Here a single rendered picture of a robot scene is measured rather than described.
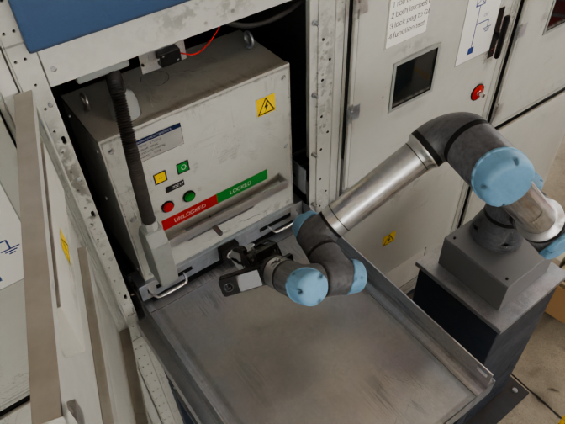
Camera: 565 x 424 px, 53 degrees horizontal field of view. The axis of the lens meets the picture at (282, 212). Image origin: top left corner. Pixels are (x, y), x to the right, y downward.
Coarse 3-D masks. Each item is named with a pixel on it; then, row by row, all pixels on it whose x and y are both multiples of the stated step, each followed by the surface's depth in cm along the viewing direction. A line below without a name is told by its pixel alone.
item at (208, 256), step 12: (288, 204) 168; (300, 204) 170; (276, 216) 166; (288, 216) 170; (252, 228) 162; (264, 228) 166; (276, 228) 169; (228, 240) 159; (240, 240) 162; (252, 240) 165; (204, 252) 156; (216, 252) 159; (180, 264) 153; (192, 264) 155; (204, 264) 158; (132, 276) 151; (180, 276) 155; (144, 288) 149; (144, 300) 152
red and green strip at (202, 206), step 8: (256, 176) 152; (264, 176) 154; (240, 184) 150; (248, 184) 152; (224, 192) 148; (232, 192) 150; (208, 200) 146; (216, 200) 148; (192, 208) 144; (200, 208) 146; (208, 208) 147; (176, 216) 142; (184, 216) 144; (192, 216) 146; (168, 224) 142; (176, 224) 144
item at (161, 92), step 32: (192, 64) 137; (224, 64) 136; (256, 64) 136; (288, 64) 135; (64, 96) 129; (96, 96) 128; (160, 96) 128; (192, 96) 127; (96, 128) 120; (96, 160) 127; (96, 192) 150; (128, 256) 155
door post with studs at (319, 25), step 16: (320, 0) 124; (320, 16) 127; (320, 32) 129; (320, 48) 132; (320, 64) 135; (320, 80) 139; (320, 96) 142; (320, 112) 146; (320, 128) 149; (320, 144) 153; (320, 160) 158; (320, 176) 162; (320, 192) 167; (320, 208) 172
